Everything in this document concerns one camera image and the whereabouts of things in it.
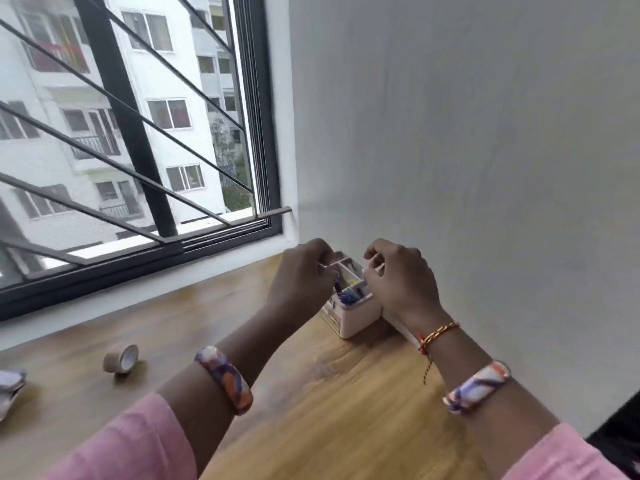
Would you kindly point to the person's left hand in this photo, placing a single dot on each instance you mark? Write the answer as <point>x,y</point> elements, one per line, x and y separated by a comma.
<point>300,279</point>

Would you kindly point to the person's right hand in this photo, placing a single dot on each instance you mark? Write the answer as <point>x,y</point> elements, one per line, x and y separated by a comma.
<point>405,284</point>

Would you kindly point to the silver blue capped pen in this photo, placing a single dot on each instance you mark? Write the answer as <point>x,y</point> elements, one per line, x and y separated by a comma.
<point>337,285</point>

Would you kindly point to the purple blue pen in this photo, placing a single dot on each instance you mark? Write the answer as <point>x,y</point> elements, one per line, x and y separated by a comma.
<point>350,297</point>

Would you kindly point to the pink desk organizer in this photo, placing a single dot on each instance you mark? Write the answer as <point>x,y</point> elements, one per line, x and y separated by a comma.
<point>355,317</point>

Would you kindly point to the brown tape roll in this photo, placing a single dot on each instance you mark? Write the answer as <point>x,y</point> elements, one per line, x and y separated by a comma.
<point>117,361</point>

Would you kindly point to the paper ball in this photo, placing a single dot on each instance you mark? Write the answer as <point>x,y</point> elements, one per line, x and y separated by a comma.
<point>10,389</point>

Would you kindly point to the person's right forearm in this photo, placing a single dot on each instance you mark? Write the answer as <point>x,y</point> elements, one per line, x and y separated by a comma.
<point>490,404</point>

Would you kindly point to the person's left forearm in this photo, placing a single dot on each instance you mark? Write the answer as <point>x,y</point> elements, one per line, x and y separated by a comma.
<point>240,354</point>

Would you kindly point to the patterned left wrist bangle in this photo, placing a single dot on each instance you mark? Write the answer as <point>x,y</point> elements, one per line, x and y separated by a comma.
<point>225,379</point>

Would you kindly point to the patterned wrist bangle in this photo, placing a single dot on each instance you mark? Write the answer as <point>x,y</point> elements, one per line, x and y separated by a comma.
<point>477,387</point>
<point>225,379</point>

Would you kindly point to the patterned right wrist bangle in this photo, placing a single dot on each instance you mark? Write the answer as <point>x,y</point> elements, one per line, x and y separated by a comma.
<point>477,387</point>

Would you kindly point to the pink right sleeve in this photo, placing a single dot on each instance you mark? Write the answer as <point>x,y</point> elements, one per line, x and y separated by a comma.
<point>560,459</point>

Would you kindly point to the pink sleeve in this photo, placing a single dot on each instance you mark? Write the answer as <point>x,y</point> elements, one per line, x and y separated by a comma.
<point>560,459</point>
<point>130,444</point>

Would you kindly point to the pink left sleeve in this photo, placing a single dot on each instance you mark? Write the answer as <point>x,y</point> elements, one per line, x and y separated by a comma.
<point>130,444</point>

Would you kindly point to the black framed grille window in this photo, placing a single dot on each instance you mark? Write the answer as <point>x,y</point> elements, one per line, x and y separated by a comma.
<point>125,119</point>

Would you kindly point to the black bag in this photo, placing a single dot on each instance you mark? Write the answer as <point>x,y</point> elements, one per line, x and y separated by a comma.
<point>620,434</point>

